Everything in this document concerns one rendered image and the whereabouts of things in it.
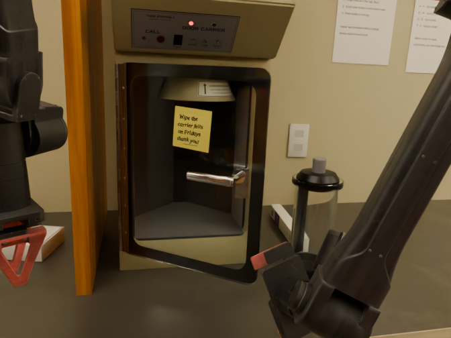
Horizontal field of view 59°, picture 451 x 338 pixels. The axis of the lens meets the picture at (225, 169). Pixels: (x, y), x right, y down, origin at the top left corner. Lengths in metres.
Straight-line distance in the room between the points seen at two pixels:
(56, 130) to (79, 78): 0.19
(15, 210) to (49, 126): 0.12
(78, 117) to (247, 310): 0.47
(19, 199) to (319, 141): 1.08
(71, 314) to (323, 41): 1.08
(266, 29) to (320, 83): 0.63
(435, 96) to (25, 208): 0.47
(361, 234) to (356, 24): 1.09
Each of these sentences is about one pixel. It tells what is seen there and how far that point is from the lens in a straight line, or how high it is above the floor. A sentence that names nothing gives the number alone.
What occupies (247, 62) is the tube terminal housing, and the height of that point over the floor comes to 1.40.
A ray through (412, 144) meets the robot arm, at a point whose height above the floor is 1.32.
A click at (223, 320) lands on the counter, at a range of 0.78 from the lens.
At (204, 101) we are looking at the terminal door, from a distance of 0.73.
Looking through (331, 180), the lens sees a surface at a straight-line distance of 0.85.
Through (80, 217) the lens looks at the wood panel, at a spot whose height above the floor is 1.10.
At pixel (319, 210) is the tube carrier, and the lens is 0.86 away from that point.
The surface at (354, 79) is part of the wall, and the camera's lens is 1.46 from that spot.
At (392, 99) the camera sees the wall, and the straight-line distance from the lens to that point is 1.55.
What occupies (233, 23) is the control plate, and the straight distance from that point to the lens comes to 0.78.
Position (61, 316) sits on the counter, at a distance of 0.82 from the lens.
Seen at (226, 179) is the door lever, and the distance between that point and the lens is 0.67.
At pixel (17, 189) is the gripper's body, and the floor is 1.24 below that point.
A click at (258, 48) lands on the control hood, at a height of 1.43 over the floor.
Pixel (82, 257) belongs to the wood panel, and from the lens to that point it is 0.84.
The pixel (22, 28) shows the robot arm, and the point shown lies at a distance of 0.49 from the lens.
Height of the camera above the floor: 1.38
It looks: 14 degrees down
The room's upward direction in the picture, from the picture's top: 3 degrees clockwise
